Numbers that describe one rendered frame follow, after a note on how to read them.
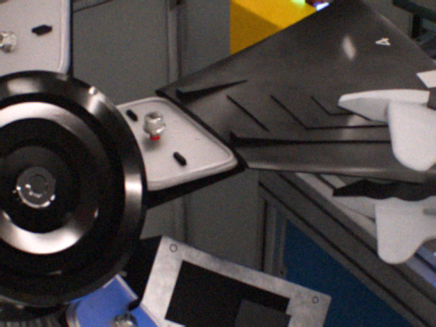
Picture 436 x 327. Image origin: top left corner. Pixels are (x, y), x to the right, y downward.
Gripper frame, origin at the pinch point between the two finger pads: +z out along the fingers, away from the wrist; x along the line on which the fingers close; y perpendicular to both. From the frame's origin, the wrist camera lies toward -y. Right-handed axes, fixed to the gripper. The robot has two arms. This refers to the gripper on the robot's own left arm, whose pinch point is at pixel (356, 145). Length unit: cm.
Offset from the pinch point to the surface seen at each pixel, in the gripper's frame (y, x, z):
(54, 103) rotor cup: 10.3, -7.8, 13.6
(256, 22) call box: -38.3, 16.2, 18.1
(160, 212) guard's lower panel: -61, 76, 45
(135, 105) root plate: 0.8, -0.7, 14.0
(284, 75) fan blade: -6.4, 0.4, 6.3
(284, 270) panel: -36, 55, 14
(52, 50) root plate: 5.9, -7.9, 16.3
